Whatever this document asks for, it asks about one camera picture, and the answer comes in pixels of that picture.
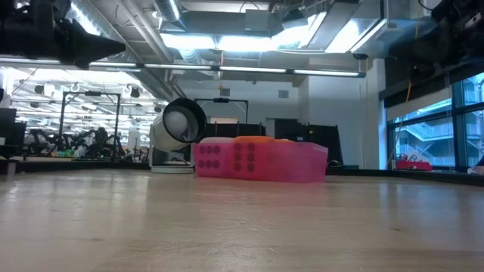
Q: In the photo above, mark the white paper sign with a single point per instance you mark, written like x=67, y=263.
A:
x=414, y=155

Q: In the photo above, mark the dome security camera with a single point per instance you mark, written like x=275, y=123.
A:
x=360, y=56

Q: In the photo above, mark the round silver air duct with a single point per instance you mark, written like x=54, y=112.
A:
x=168, y=9

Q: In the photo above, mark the thin black stand frame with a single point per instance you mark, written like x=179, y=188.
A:
x=221, y=100

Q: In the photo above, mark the black low partition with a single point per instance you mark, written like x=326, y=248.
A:
x=234, y=130

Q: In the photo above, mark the black equipment cabinet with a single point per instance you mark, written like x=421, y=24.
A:
x=329, y=143

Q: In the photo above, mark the large pink foam die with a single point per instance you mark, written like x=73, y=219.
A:
x=215, y=140

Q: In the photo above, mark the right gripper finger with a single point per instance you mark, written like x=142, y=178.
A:
x=433, y=53

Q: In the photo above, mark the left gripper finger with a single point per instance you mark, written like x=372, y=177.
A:
x=94, y=45

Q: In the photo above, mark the grey wall vent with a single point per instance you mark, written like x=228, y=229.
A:
x=283, y=94

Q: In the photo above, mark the black aluminium table frame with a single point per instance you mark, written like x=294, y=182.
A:
x=416, y=175

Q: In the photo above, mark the black gantry frame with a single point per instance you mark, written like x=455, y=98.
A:
x=90, y=93

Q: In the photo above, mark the red box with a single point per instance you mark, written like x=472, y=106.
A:
x=412, y=165

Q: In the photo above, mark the small grey hanging sign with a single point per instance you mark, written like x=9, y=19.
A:
x=225, y=91

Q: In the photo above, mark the pink translucent plastic bin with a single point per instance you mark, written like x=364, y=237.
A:
x=298, y=162

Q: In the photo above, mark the black computer monitor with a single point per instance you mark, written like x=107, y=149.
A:
x=7, y=124

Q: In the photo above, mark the white round desk fan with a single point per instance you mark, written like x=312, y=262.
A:
x=177, y=124

